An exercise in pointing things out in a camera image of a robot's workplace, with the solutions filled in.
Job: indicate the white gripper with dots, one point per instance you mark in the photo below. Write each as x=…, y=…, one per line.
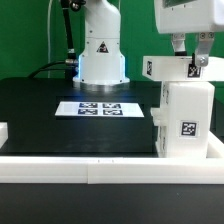
x=190, y=16

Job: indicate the white cabinet top block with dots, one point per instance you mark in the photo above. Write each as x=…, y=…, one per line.
x=181, y=68

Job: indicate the white cabinet body box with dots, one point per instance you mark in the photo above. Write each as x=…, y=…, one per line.
x=183, y=119

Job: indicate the white marker base plate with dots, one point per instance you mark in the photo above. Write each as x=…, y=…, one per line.
x=99, y=109

